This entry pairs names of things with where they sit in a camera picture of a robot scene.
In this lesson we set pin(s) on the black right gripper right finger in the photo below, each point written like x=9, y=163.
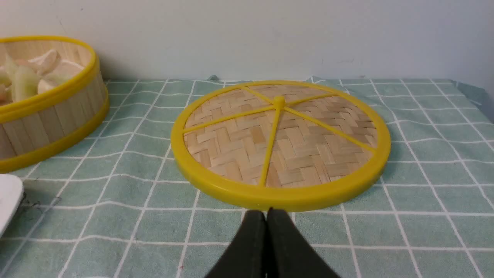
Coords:
x=288, y=254

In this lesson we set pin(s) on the yellow bamboo steamer basket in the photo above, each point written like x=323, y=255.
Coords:
x=44, y=125

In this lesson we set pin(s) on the green checkered tablecloth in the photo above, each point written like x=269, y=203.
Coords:
x=115, y=205

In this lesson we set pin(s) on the white plate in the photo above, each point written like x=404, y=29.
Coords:
x=11, y=194

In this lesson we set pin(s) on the pinkish dumpling at back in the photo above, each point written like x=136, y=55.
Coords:
x=45, y=63

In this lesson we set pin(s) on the green dumpling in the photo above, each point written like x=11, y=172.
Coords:
x=25, y=83

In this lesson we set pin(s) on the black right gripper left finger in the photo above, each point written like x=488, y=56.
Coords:
x=244, y=256

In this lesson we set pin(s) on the yellow bamboo steamer lid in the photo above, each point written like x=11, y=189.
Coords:
x=280, y=144

